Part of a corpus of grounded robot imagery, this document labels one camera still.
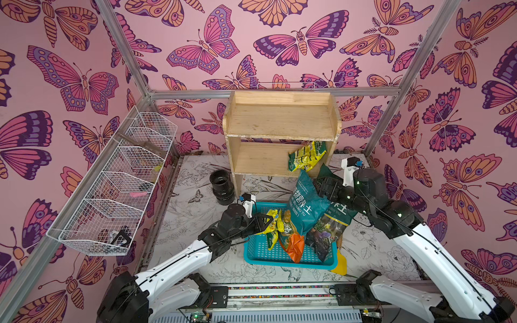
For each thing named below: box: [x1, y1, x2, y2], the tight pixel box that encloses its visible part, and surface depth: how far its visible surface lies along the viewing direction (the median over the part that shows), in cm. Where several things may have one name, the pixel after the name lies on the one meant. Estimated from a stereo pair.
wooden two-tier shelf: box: [222, 90, 342, 198], surface depth 79 cm
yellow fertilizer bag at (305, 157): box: [287, 141, 328, 173], surface depth 83 cm
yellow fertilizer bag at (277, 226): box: [255, 208, 285, 251], surface depth 79 cm
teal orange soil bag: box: [278, 169, 331, 264], surface depth 76 cm
